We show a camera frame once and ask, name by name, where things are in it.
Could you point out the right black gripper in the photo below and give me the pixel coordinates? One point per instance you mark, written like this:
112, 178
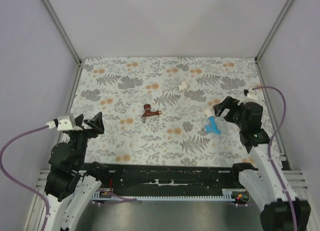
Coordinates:
229, 103

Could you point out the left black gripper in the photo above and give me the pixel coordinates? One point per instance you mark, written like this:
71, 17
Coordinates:
97, 122

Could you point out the white elbow fitting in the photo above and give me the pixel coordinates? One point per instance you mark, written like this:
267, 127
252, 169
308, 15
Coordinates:
209, 112

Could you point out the blue plastic water faucet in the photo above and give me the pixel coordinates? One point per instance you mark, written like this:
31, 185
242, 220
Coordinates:
211, 127

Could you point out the brown plastic water faucet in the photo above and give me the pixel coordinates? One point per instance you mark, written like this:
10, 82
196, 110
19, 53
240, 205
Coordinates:
149, 113

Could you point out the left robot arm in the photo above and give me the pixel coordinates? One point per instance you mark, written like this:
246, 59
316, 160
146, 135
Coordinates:
67, 190

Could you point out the white elbow fitting far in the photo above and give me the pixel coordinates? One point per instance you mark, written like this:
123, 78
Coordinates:
183, 86

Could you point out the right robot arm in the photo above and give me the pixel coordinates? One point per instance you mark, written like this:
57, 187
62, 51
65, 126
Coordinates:
280, 207

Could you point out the floral patterned table mat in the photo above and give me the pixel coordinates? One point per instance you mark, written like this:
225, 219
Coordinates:
119, 87

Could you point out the green circuit board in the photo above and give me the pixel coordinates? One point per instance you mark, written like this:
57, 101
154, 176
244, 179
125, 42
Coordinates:
242, 197

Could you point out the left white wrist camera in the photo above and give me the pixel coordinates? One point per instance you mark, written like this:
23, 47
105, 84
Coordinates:
65, 123

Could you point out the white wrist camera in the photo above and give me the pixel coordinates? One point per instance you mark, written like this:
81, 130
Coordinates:
249, 96
65, 123

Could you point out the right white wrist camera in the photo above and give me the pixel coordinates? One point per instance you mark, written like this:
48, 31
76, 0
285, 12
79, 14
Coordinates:
249, 96

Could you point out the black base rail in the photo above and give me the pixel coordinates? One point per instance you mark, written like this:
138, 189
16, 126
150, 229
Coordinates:
148, 180

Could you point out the white slotted cable duct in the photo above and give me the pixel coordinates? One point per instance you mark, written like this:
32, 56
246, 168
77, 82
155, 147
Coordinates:
227, 196

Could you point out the left aluminium frame post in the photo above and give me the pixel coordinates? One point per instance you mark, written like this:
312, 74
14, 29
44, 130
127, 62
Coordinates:
62, 32

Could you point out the aluminium frame post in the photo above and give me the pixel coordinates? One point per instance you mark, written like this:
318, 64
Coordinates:
62, 32
276, 25

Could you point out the right aluminium frame post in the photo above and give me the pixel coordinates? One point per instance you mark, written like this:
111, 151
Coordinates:
276, 25

